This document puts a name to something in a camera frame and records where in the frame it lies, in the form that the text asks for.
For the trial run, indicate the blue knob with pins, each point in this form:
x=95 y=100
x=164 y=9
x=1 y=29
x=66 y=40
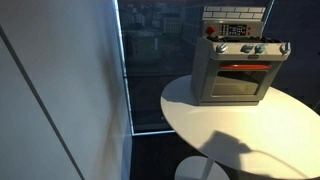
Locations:
x=221 y=48
x=285 y=48
x=260 y=48
x=247 y=48

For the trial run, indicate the red round timer knob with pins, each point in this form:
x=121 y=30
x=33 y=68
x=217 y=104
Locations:
x=210 y=30

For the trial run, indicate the grey toy oven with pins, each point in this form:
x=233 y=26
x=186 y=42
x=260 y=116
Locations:
x=235 y=26

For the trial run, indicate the white round table base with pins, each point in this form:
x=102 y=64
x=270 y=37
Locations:
x=199 y=168

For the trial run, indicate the round white table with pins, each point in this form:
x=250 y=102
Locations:
x=278 y=138

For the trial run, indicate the red oven door handle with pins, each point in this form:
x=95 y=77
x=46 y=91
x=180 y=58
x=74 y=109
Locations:
x=244 y=67

